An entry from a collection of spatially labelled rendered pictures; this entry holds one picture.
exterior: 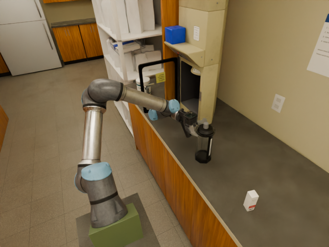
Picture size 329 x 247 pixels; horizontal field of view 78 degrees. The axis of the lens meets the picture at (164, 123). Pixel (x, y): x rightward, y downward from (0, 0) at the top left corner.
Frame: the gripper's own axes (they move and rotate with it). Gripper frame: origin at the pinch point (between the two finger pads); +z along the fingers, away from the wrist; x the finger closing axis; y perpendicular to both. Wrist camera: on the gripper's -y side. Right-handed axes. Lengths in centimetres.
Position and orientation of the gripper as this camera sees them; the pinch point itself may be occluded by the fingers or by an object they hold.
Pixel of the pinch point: (204, 132)
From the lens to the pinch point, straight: 118.8
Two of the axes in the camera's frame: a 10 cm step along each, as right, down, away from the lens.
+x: 7.6, -4.1, 5.1
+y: -0.5, -8.1, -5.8
